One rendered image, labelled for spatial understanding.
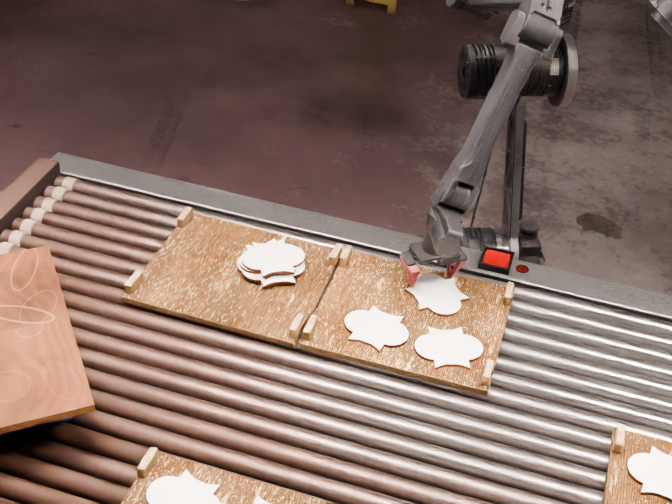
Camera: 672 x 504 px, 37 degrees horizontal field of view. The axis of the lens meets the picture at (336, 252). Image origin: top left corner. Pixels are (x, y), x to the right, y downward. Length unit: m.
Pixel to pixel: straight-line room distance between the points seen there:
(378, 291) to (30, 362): 0.79
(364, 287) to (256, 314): 0.26
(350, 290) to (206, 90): 2.78
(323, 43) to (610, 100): 1.51
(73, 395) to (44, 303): 0.27
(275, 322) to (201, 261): 0.27
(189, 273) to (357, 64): 3.04
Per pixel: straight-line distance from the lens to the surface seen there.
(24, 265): 2.24
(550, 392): 2.17
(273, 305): 2.25
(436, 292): 2.31
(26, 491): 1.97
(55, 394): 1.95
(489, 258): 2.46
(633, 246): 4.22
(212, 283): 2.31
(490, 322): 2.27
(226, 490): 1.90
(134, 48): 5.35
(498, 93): 2.12
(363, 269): 2.36
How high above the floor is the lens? 2.42
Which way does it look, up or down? 38 degrees down
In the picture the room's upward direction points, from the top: 4 degrees clockwise
